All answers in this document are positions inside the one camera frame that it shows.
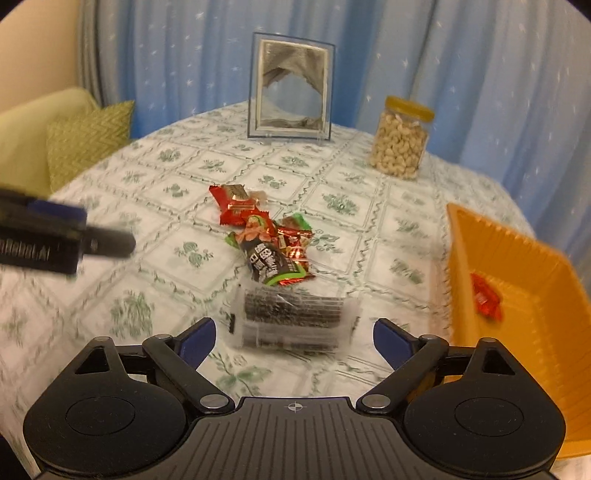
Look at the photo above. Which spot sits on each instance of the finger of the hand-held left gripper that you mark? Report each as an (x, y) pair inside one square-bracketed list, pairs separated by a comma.
[(111, 242)]

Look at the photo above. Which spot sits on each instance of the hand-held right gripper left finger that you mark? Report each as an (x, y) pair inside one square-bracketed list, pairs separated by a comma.
[(199, 339)]

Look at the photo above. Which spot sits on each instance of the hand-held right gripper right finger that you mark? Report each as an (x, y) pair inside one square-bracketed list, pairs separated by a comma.
[(390, 341)]

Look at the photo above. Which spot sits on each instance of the clear packet of dark wafers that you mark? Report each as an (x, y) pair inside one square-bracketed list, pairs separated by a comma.
[(291, 318)]

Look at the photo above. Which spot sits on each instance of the black green snack packet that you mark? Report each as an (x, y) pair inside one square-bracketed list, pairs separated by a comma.
[(270, 263)]

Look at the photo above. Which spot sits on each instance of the red twisted wrapper candy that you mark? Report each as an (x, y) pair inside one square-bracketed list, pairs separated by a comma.
[(485, 295)]

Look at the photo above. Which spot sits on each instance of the green red snack packet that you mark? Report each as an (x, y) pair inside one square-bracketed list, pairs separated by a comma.
[(254, 230)]

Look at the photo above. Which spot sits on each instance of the red gold snack packet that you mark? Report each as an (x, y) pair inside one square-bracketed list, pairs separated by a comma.
[(295, 251)]

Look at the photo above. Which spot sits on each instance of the small red candy bar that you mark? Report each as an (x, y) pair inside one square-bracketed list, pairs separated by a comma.
[(238, 210)]

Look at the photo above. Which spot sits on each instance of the orange plastic tray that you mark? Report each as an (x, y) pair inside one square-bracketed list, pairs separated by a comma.
[(521, 277)]

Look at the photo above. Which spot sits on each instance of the brown green snack packet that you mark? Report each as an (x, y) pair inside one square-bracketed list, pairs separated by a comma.
[(295, 224)]

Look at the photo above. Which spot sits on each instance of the green floral tablecloth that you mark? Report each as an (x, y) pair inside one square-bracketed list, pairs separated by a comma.
[(138, 230)]

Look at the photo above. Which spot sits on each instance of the yellow green sofa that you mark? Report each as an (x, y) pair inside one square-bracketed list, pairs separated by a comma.
[(23, 134)]

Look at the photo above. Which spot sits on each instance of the yellow green woven cushion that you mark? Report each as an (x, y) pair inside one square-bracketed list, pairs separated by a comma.
[(87, 138)]

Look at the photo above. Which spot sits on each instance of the cashew nut jar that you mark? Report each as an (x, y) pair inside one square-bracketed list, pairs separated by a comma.
[(399, 143)]

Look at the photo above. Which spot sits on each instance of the blue star print curtain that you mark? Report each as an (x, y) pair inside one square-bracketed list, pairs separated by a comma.
[(369, 46)]

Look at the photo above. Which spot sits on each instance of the sand art picture frame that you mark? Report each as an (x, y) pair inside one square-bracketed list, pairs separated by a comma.
[(291, 83)]

